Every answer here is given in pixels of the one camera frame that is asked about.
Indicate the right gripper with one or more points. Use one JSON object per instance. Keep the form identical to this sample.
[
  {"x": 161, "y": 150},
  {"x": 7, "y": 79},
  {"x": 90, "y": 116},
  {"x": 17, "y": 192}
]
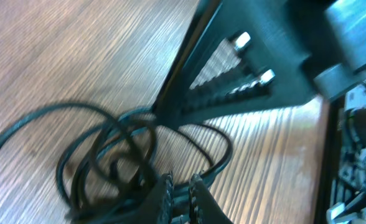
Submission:
[{"x": 335, "y": 34}]

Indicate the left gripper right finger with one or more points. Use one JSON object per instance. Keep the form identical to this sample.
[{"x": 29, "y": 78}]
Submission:
[{"x": 203, "y": 209}]

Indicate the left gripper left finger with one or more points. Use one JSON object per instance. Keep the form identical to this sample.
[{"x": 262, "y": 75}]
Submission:
[{"x": 157, "y": 207}]

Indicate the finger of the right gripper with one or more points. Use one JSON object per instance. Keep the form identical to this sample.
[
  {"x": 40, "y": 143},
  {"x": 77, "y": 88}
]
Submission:
[{"x": 268, "y": 75}]

